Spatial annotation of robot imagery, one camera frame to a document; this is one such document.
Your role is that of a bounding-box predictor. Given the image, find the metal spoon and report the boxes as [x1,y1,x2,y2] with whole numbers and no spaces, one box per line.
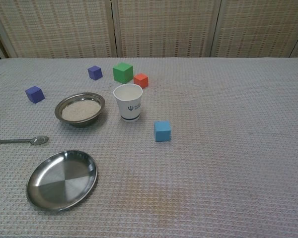
[0,135,50,146]

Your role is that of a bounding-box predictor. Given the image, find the white paper cup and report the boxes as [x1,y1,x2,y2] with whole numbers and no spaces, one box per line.
[113,84,144,122]

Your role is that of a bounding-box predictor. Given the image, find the steel bowl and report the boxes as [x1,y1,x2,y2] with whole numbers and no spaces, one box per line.
[54,92,106,128]

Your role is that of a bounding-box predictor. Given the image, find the steel plate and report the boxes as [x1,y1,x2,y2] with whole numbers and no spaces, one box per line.
[26,150,98,212]

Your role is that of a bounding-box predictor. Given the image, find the blue foam cube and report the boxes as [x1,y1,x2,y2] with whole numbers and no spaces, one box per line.
[153,120,171,142]

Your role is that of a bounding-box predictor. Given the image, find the orange foam cube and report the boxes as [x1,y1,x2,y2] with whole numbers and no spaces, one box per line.
[133,73,149,89]

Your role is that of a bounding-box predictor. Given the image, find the green foam cube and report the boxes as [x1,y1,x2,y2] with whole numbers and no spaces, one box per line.
[112,62,134,84]

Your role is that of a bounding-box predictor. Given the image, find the beige waffle tablecloth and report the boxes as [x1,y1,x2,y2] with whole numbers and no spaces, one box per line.
[0,57,298,238]

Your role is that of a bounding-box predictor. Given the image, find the purple foam cube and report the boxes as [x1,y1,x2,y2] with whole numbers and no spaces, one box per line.
[87,65,103,81]
[25,86,46,104]

